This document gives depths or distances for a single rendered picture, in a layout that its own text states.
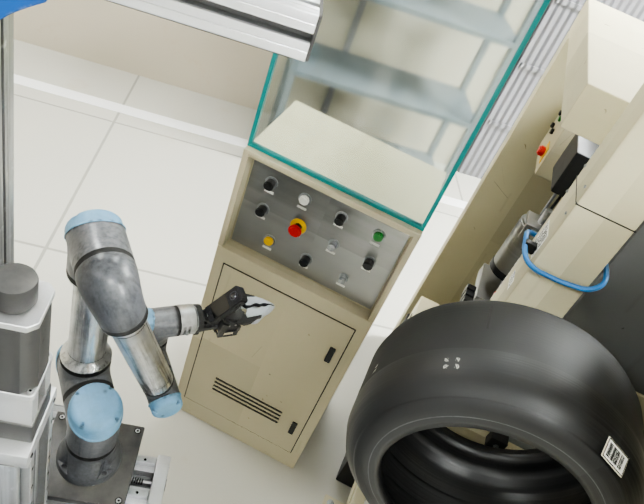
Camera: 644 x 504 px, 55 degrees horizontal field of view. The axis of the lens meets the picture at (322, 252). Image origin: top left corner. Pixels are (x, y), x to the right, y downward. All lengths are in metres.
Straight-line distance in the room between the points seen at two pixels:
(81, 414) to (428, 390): 0.76
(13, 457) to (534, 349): 0.90
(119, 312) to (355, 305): 0.94
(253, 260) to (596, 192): 1.07
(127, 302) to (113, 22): 3.50
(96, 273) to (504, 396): 0.77
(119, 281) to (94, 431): 0.42
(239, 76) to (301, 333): 2.77
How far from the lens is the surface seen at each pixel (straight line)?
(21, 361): 0.95
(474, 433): 1.80
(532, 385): 1.18
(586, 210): 1.38
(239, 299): 1.51
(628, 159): 1.33
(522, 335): 1.26
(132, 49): 4.62
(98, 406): 1.52
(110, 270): 1.22
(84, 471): 1.64
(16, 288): 0.88
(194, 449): 2.59
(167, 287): 3.09
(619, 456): 1.25
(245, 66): 4.51
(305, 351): 2.12
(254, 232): 1.97
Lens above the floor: 2.22
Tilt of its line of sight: 39 degrees down
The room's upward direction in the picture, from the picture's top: 23 degrees clockwise
